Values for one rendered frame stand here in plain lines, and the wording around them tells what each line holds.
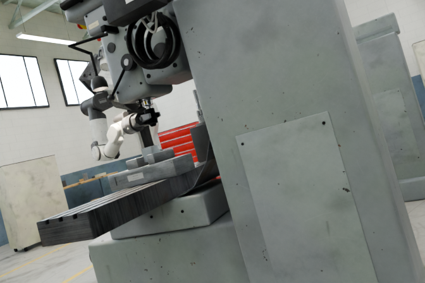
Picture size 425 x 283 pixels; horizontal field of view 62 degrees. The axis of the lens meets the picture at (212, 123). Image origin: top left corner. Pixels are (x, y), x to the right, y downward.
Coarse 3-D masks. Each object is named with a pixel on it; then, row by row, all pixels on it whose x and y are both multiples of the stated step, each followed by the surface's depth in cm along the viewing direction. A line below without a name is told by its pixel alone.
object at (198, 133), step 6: (198, 126) 186; (204, 126) 184; (192, 132) 189; (198, 132) 187; (204, 132) 184; (192, 138) 189; (198, 138) 187; (204, 138) 185; (198, 144) 188; (204, 144) 185; (198, 150) 188; (204, 150) 186; (198, 156) 189; (204, 156) 186
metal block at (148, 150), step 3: (147, 147) 148; (150, 147) 148; (153, 147) 149; (156, 147) 151; (144, 150) 149; (147, 150) 148; (150, 150) 148; (153, 150) 148; (156, 150) 150; (159, 150) 152; (144, 153) 149; (147, 153) 149; (150, 153) 148; (153, 153) 148; (144, 156) 149; (144, 159) 150
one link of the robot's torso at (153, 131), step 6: (156, 108) 237; (144, 126) 231; (150, 126) 227; (156, 126) 231; (138, 132) 229; (144, 132) 232; (150, 132) 231; (156, 132) 233; (138, 138) 227; (144, 138) 232; (150, 138) 231; (156, 138) 231; (144, 144) 232; (150, 144) 232; (156, 144) 228; (162, 150) 229
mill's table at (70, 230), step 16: (176, 176) 143; (192, 176) 153; (128, 192) 126; (144, 192) 124; (160, 192) 131; (176, 192) 140; (80, 208) 115; (96, 208) 104; (112, 208) 109; (128, 208) 115; (144, 208) 122; (48, 224) 109; (64, 224) 106; (80, 224) 102; (96, 224) 103; (112, 224) 108; (48, 240) 109; (64, 240) 106; (80, 240) 103
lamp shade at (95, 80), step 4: (96, 76) 158; (100, 76) 159; (92, 80) 158; (96, 80) 157; (100, 80) 158; (104, 80) 159; (92, 84) 158; (96, 84) 157; (100, 84) 157; (104, 84) 158; (92, 88) 158; (96, 88) 163; (100, 88) 164; (104, 88) 164
